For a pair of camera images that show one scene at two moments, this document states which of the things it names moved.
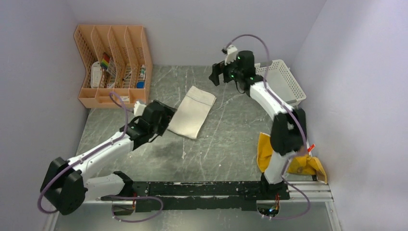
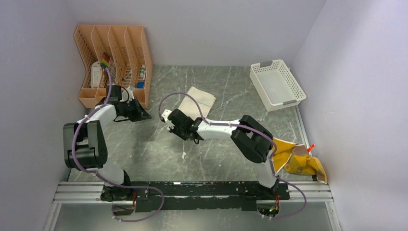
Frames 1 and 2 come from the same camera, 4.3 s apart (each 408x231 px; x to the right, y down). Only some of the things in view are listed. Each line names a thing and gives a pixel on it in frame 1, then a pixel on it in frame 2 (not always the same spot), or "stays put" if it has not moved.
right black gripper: (219, 69) -> (174, 129)
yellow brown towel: (302, 164) stays put
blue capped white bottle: (141, 83) stays put
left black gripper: (167, 113) -> (140, 114)
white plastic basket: (282, 82) stays put
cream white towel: (192, 112) stays put
